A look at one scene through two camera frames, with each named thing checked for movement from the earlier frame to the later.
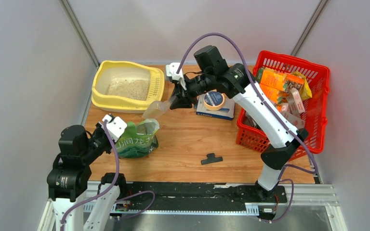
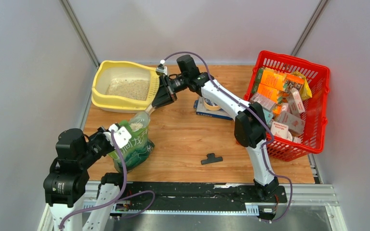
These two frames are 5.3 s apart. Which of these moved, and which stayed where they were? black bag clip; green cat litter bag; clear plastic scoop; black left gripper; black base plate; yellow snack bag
Moved: clear plastic scoop; green cat litter bag
Stayed: yellow snack bag; black left gripper; black base plate; black bag clip
